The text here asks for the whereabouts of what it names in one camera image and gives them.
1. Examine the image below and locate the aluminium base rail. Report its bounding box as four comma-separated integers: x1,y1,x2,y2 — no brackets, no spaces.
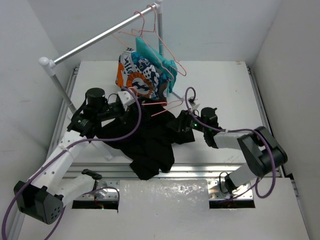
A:
63,61,267,204

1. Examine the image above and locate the black shirt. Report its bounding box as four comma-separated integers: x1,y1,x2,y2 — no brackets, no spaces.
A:
106,97,195,180

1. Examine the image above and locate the silver clothes rack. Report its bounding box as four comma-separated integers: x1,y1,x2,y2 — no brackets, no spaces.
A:
38,0,187,161

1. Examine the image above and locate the pink wire hanger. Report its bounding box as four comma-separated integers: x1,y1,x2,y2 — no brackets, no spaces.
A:
111,11,176,83
131,0,187,77
121,86,184,117

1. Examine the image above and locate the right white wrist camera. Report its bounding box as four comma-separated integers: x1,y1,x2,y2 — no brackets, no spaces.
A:
188,97,200,112

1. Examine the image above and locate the teal shirt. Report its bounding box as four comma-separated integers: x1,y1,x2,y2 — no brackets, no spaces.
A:
135,37,178,94

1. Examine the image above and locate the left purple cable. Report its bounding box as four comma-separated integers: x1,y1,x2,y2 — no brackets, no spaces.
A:
0,86,143,240

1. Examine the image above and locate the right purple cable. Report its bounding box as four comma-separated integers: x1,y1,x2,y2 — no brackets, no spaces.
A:
184,86,277,200

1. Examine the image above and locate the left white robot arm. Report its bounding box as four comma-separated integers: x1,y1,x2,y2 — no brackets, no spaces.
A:
12,87,139,225

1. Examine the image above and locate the purple cable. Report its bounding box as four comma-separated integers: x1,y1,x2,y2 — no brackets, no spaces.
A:
184,86,277,200
0,86,143,240

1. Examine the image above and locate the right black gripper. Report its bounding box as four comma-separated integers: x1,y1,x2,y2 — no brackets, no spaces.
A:
167,108,208,134

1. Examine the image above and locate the orange navy patterned shirt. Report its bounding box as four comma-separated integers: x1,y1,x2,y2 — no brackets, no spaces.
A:
115,48,169,102

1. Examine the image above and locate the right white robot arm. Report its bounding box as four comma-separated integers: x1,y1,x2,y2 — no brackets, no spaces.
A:
167,107,288,198

